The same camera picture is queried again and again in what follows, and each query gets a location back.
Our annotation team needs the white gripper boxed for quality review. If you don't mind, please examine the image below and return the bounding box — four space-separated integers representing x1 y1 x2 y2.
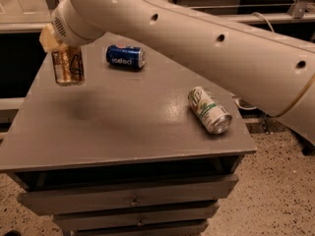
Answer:
39 0 104 52

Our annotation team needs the orange soda can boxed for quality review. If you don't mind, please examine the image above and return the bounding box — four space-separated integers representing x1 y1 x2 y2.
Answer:
51 46 85 87

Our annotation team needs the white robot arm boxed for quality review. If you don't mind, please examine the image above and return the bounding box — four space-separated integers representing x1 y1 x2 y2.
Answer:
39 0 315 144

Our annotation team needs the blue Pepsi can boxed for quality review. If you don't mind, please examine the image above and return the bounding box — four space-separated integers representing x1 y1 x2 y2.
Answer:
105 44 146 69

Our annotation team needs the white green 7UP can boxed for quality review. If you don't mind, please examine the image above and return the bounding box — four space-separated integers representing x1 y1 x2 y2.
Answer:
188 87 232 135

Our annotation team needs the grey metal railing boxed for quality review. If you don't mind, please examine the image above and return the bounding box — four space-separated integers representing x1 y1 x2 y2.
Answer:
1 0 314 38

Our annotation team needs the grey drawer cabinet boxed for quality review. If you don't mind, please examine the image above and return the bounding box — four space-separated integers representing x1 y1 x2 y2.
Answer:
0 34 255 236

